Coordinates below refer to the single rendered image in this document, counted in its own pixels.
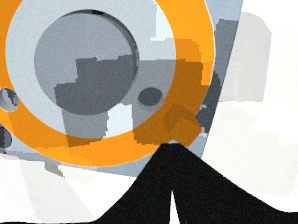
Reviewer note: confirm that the orange and grey round plate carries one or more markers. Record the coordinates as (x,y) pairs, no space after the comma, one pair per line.
(181,67)

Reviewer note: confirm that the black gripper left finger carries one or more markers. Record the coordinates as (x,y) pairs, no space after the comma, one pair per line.
(149,199)

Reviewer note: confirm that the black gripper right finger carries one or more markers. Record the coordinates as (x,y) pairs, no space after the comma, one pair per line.
(204,196)

